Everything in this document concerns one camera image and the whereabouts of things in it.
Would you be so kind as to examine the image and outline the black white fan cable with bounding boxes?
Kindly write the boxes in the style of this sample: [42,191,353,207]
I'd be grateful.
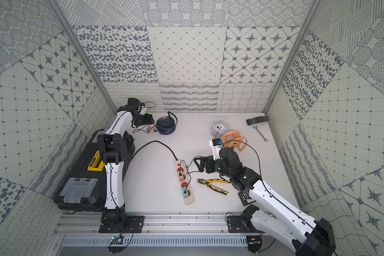
[180,159,199,175]

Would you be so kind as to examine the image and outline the pink usb charger plug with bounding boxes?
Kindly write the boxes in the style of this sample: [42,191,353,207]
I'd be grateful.
[177,167,185,181]

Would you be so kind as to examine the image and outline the teal usb charger plug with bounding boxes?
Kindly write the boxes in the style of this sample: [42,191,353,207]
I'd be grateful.
[181,187,190,198]

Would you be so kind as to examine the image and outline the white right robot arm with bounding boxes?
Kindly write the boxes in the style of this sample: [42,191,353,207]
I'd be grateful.
[194,148,336,256]

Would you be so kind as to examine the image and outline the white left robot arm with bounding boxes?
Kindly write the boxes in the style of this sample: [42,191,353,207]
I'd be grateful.
[97,98,154,230]

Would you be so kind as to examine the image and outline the dark blue desk fan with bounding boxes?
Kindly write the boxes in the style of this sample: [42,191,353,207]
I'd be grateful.
[155,112,178,135]

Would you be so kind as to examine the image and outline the beige red power strip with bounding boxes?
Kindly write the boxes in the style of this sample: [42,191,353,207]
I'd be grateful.
[175,160,194,205]

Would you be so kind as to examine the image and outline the orange desk fan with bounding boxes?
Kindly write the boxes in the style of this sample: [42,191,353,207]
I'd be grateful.
[221,130,247,151]

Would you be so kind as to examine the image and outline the yellow black pliers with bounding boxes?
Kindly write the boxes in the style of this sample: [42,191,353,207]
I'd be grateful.
[197,178,229,195]

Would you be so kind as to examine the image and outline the black charging board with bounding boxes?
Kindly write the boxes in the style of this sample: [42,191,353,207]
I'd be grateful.
[238,192,255,206]

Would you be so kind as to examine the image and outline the silver wrench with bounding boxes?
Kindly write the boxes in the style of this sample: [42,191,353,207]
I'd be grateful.
[253,125,268,143]

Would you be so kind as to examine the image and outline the black yellow toolbox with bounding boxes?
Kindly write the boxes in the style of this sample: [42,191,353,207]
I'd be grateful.
[53,128,135,212]

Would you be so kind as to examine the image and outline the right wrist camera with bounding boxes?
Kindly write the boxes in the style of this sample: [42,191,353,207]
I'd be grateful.
[209,138,223,160]

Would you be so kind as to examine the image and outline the black power strip cable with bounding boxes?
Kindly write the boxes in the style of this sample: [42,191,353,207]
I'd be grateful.
[127,140,179,162]

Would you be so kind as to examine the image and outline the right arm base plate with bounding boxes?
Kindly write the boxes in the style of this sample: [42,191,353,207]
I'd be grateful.
[226,215,251,234]

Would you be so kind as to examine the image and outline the black cylindrical handle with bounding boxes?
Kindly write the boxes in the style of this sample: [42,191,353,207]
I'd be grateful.
[246,116,269,125]

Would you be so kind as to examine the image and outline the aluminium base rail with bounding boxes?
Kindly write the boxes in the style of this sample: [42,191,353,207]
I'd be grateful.
[48,212,275,255]

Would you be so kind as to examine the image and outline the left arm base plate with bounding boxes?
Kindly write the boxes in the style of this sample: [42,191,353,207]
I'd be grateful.
[99,215,145,234]

